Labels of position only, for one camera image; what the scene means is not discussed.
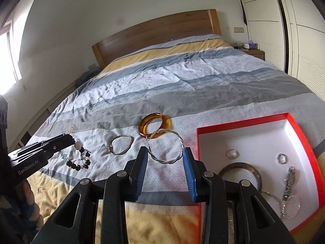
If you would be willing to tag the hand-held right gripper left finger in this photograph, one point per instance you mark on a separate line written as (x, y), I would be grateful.
(142, 172)

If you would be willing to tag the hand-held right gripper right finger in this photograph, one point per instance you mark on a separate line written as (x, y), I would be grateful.
(189, 175)

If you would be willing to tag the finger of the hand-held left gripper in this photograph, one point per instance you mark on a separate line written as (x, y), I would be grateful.
(66, 141)
(28, 148)

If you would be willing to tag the twisted silver bangle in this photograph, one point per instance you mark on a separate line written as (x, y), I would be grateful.
(166, 161)

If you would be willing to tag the brown bangle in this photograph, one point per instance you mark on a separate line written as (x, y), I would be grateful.
(256, 175)

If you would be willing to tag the red cardboard box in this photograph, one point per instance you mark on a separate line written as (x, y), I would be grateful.
(254, 142)

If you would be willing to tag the silver twisted hoop earring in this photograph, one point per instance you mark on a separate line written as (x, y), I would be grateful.
(282, 212)

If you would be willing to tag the person's left hand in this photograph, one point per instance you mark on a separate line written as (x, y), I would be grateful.
(31, 208)

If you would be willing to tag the white low cabinet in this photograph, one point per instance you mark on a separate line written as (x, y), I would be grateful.
(38, 111)

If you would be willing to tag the amber bangle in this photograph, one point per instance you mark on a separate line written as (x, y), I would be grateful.
(142, 129)

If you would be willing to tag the grey knit cloth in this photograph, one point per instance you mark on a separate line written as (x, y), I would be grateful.
(87, 75)

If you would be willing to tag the window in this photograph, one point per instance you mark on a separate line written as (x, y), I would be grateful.
(10, 63)

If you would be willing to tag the bed with striped duvet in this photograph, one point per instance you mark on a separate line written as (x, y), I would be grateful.
(203, 81)

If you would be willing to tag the wooden headboard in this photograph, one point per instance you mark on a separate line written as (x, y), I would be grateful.
(152, 35)

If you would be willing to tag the wooden nightstand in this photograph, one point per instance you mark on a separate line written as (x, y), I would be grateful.
(256, 55)

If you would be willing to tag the white purple tissue box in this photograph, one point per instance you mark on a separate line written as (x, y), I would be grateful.
(250, 45)

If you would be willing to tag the white sliding wardrobe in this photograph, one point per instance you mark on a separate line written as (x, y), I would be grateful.
(299, 17)

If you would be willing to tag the wall switch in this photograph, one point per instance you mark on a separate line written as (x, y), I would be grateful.
(238, 29)

